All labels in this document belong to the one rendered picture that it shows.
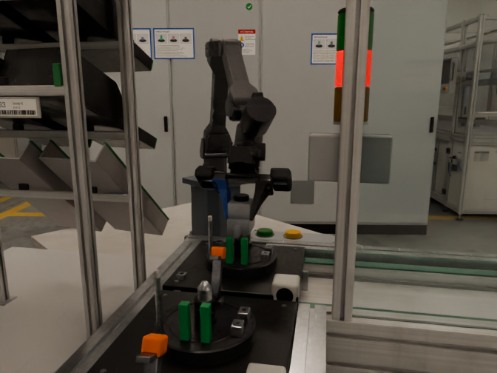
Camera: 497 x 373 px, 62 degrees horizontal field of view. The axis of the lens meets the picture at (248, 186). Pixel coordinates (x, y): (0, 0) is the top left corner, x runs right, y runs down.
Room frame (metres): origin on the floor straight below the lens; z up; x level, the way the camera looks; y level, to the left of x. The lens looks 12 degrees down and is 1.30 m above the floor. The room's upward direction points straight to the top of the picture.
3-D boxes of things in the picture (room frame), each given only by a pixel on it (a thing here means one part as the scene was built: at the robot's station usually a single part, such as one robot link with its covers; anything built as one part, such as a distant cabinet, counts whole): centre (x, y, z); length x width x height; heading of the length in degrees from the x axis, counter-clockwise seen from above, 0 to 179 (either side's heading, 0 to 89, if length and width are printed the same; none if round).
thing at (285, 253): (0.77, 0.01, 0.96); 0.24 x 0.24 x 0.02; 79
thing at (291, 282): (0.66, -0.06, 0.97); 0.05 x 0.05 x 0.04; 79
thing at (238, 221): (0.77, 0.02, 1.08); 0.08 x 0.04 x 0.07; 170
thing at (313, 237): (0.97, -0.11, 0.93); 0.21 x 0.07 x 0.06; 79
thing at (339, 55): (0.62, -0.15, 1.33); 0.05 x 0.05 x 0.05
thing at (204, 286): (0.52, 0.06, 1.01); 0.24 x 0.24 x 0.13; 79
